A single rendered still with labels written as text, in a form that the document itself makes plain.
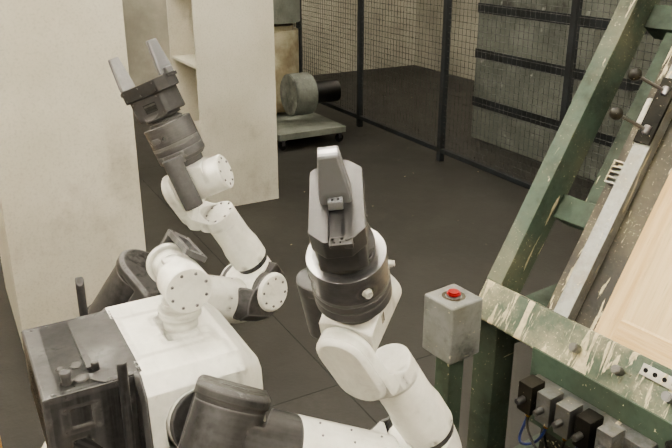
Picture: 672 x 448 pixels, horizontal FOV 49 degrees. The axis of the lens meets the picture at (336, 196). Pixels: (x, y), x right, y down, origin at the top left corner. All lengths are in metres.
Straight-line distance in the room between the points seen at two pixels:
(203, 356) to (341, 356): 0.26
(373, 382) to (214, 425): 0.20
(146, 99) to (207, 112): 3.88
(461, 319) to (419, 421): 1.17
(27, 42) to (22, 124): 0.35
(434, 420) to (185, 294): 0.37
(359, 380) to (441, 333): 1.29
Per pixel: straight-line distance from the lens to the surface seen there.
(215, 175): 1.32
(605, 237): 2.18
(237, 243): 1.41
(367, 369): 0.84
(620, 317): 2.12
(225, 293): 1.40
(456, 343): 2.14
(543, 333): 2.18
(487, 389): 2.43
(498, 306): 2.27
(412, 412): 0.95
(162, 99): 1.31
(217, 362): 1.04
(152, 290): 1.25
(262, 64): 5.30
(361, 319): 0.80
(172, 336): 1.09
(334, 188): 0.71
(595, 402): 2.11
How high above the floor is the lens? 1.91
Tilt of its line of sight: 20 degrees down
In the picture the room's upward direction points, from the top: straight up
